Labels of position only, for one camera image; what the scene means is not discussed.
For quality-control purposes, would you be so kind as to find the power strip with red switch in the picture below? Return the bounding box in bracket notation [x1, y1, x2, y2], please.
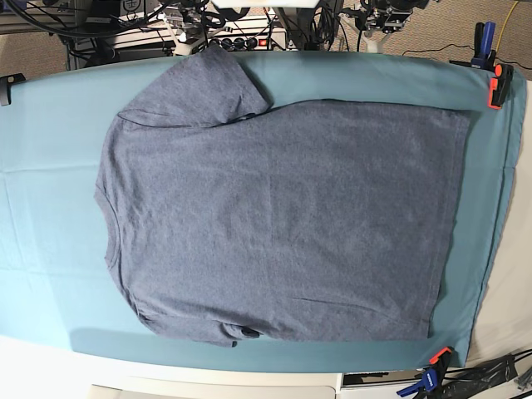
[209, 32, 287, 52]

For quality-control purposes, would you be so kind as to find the blue-grey heathered T-shirt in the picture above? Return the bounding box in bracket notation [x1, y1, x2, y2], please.
[95, 47, 470, 347]

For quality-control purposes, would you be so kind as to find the blue clamp top right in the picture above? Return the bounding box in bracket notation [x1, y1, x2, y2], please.
[449, 22, 496, 72]

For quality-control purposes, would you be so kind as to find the black clamp left edge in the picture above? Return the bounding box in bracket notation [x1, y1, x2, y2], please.
[0, 73, 26, 106]

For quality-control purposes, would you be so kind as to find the teal table cloth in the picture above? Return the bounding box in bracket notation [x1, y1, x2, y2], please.
[1, 52, 530, 372]

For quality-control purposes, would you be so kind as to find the black plastic bag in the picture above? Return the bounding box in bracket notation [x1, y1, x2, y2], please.
[441, 354, 517, 399]

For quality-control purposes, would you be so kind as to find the blue orange clamp bottom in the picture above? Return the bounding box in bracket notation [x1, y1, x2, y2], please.
[397, 347, 454, 398]

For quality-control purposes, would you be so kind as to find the yellow cable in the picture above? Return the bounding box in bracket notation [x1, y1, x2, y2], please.
[495, 0, 521, 52]

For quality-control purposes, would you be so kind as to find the aluminium frame rail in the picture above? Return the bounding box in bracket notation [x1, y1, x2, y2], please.
[0, 11, 80, 35]

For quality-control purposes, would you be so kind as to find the orange black clamp top right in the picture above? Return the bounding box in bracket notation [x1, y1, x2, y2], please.
[487, 64, 514, 110]

